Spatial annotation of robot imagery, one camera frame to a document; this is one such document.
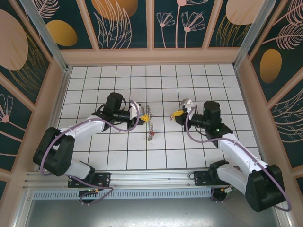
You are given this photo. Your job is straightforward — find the grey keyring band with rings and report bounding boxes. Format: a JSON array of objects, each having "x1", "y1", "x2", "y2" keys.
[{"x1": 144, "y1": 105, "x2": 157, "y2": 142}]

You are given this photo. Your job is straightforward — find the grey metal sheet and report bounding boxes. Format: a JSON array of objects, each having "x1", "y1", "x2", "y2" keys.
[{"x1": 14, "y1": 198, "x2": 291, "y2": 227}]

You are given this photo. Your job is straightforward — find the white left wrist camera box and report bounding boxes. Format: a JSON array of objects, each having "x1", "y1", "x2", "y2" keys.
[{"x1": 128, "y1": 100, "x2": 145, "y2": 119}]

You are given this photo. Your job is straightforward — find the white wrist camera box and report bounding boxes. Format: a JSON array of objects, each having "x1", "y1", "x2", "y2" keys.
[
  {"x1": 128, "y1": 100, "x2": 145, "y2": 119},
  {"x1": 181, "y1": 98, "x2": 195, "y2": 112}
]

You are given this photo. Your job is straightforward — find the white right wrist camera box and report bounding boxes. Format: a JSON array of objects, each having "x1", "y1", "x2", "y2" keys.
[{"x1": 181, "y1": 98, "x2": 195, "y2": 112}]

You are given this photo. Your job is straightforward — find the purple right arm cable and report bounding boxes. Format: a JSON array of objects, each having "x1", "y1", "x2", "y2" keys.
[{"x1": 184, "y1": 106, "x2": 292, "y2": 212}]

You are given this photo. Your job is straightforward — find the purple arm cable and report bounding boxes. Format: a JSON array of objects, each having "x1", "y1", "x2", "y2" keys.
[
  {"x1": 40, "y1": 100, "x2": 115, "y2": 206},
  {"x1": 184, "y1": 106, "x2": 292, "y2": 212}
]

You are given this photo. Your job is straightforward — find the aluminium table side rail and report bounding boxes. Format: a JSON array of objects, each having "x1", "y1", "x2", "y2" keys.
[
  {"x1": 36, "y1": 68, "x2": 71, "y2": 171},
  {"x1": 234, "y1": 68, "x2": 266, "y2": 167}
]

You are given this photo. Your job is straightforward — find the aluminium mounting rail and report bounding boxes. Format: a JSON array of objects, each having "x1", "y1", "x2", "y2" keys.
[{"x1": 22, "y1": 167, "x2": 281, "y2": 190}]

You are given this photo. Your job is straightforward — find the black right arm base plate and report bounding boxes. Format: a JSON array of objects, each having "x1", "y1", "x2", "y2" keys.
[{"x1": 193, "y1": 169, "x2": 222, "y2": 188}]

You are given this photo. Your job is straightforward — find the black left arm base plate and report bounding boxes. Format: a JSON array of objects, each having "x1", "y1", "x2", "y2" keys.
[{"x1": 68, "y1": 172, "x2": 112, "y2": 189}]

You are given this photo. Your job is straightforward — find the grey slotted cable duct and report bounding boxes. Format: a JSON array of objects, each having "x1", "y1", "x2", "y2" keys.
[{"x1": 32, "y1": 190, "x2": 214, "y2": 200}]

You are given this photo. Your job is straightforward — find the aluminium corner post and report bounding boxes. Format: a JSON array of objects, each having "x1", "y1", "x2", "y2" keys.
[
  {"x1": 19, "y1": 0, "x2": 72, "y2": 73},
  {"x1": 233, "y1": 0, "x2": 277, "y2": 70}
]

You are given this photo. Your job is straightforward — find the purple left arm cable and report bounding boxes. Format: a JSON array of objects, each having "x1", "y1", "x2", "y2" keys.
[{"x1": 40, "y1": 100, "x2": 115, "y2": 206}]

